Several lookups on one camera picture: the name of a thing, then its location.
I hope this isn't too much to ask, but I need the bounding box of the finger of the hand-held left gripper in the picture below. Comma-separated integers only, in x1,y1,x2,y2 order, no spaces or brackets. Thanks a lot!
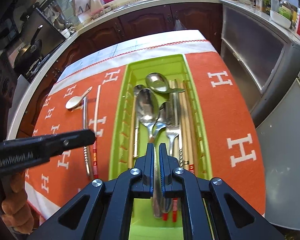
32,129,97,157

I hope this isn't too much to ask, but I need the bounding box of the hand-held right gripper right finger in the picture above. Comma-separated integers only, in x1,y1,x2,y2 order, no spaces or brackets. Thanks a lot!
159,143,285,240

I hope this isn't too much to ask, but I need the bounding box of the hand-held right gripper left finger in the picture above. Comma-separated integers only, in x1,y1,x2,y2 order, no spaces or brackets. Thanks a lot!
26,142,155,240

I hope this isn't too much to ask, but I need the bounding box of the cream spoon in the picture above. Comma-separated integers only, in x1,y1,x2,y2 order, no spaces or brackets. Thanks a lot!
65,86,93,110

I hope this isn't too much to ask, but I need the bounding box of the metal fork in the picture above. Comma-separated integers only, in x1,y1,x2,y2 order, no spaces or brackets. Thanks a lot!
165,100,182,158

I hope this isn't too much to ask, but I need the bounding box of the white chopstick red striped end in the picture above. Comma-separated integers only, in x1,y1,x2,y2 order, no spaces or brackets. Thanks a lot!
92,85,102,179

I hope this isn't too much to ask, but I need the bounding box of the medium metal spoon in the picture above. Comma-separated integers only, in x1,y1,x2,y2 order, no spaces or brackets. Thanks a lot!
152,102,174,219

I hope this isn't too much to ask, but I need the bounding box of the large metal spoon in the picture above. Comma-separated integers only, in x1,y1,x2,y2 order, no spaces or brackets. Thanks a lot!
136,88,160,144

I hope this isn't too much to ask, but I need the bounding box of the small metal spoon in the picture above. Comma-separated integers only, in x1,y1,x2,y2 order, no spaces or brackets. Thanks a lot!
133,84,147,159

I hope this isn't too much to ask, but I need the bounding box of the short metal soup spoon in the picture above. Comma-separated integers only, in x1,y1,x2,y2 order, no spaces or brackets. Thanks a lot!
145,72,186,95

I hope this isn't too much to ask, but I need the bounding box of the green plastic tray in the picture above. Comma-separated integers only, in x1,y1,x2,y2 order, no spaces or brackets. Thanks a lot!
107,54,213,240

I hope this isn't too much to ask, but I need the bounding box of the person's left hand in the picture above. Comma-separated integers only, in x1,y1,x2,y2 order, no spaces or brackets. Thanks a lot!
1,172,32,233

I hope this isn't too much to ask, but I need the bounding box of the gas stove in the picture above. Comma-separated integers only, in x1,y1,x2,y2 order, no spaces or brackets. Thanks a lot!
22,47,58,80

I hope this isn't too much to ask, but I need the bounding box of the orange patterned blanket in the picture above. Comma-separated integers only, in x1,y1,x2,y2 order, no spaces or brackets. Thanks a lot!
24,39,267,227

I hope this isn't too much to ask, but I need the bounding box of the black frying pan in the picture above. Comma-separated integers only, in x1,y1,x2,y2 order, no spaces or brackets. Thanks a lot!
15,24,44,67

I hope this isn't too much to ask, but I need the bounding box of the stainless steel panel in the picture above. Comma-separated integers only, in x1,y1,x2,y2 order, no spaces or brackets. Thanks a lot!
19,7,67,55

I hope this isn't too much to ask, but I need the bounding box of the brown paper bag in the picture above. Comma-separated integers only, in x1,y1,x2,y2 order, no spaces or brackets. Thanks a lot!
72,0,95,17

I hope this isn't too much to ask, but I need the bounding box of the brown wooden kitchen cabinet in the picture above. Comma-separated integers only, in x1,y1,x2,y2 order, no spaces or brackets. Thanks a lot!
15,4,224,138

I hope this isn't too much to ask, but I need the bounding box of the white kitchen countertop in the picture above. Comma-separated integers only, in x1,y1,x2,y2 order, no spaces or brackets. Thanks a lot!
5,0,300,143

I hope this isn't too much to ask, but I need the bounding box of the white rectangular dish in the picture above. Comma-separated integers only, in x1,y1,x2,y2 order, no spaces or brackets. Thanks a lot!
269,10,293,29

